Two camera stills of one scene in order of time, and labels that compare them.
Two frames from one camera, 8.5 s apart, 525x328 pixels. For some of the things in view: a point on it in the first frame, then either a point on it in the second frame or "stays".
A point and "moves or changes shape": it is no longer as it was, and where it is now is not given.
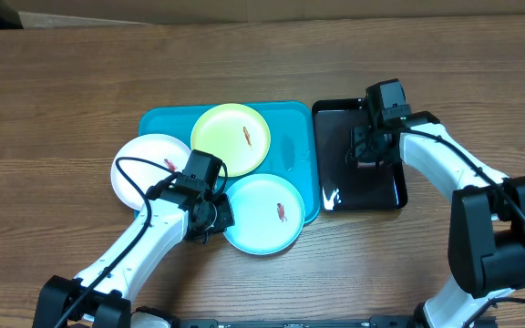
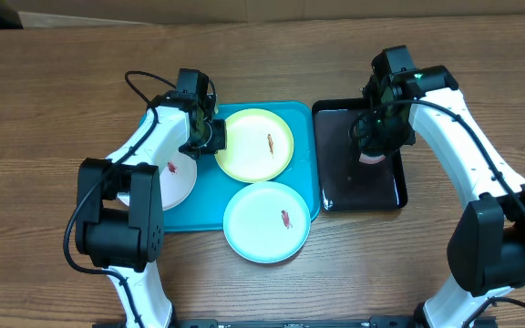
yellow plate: [235, 134] moves or changes shape
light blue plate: [268, 214] moves or changes shape
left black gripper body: [219, 216] → [207, 142]
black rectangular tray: [343, 186] stays
